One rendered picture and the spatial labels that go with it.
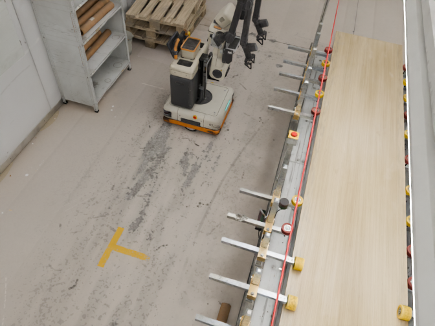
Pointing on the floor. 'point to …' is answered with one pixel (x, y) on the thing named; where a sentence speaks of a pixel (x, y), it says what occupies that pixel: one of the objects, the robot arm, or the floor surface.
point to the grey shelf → (105, 50)
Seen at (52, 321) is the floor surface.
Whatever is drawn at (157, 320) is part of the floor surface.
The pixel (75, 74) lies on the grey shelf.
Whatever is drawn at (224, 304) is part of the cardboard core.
